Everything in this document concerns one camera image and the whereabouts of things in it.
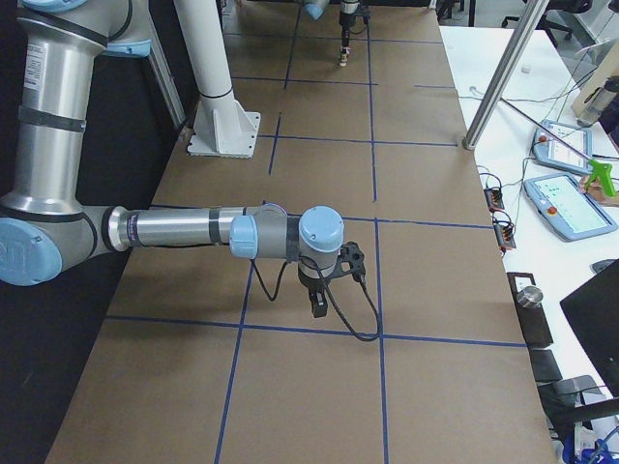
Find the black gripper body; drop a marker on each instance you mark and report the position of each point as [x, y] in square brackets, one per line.
[309, 282]
[346, 20]

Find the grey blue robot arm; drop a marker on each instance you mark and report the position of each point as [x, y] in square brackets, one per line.
[45, 230]
[316, 8]

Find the near black orange connector box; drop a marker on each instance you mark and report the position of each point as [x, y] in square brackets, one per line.
[504, 231]

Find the black orange connector box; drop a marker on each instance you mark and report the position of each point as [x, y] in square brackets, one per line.
[494, 199]
[504, 231]

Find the far black orange connector box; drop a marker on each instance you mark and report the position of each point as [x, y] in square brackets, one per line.
[494, 199]

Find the silver metal cylinder weight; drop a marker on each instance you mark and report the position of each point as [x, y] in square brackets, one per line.
[529, 296]

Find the black weight base block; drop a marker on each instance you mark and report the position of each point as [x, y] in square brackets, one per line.
[533, 323]

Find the far blue teach pendant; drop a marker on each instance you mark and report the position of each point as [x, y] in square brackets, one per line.
[549, 152]

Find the blue teach pendant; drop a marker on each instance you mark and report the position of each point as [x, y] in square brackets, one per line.
[571, 214]
[549, 152]

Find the near blue teach pendant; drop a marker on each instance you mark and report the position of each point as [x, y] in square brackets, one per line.
[571, 214]

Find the black monitor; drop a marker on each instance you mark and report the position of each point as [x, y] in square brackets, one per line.
[592, 312]

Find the white camera mast post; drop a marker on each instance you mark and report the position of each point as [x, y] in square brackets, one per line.
[221, 126]

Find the silver aluminium frame post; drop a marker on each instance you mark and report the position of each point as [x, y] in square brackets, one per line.
[527, 23]

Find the green handled reacher grabber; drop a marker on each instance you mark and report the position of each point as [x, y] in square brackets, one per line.
[599, 170]

